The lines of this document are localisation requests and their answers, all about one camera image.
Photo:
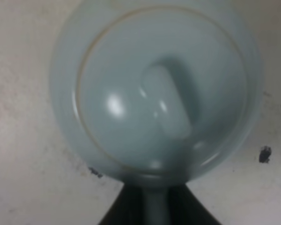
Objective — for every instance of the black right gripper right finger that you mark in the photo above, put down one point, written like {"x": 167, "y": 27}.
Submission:
{"x": 186, "y": 209}

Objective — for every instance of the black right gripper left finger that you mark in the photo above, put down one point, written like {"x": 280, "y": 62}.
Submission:
{"x": 127, "y": 208}

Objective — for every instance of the light blue porcelain teapot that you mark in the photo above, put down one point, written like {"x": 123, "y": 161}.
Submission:
{"x": 155, "y": 93}

